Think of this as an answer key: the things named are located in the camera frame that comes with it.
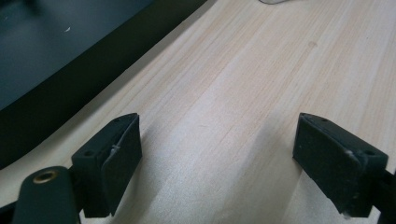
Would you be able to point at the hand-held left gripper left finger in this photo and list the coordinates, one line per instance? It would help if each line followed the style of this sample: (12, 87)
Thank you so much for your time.
(106, 161)

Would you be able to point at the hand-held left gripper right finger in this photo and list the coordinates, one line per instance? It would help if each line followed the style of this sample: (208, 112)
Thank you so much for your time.
(336, 161)

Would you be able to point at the white object at table edge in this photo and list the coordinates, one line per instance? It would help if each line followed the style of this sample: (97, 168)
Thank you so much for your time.
(274, 1)

